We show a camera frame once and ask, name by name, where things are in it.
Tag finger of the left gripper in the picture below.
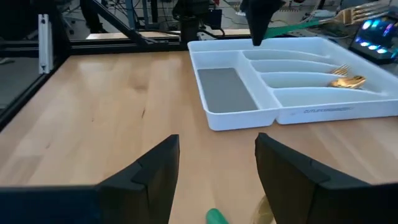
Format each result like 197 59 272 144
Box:
241 0 285 47

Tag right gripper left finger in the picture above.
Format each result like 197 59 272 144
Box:
0 134 180 224

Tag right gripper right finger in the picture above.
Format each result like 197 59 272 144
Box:
254 133 398 224

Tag gold fork green handle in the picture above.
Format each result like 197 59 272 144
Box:
330 63 350 77
263 2 391 40

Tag gold knife green handle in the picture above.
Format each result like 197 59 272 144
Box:
251 195 276 224

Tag white plastic cutlery tray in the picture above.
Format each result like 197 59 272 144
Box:
187 36 398 131

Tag black computer coloured lights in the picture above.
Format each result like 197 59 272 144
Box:
348 16 398 65

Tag silver frame bracket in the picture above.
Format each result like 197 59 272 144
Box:
37 13 53 75

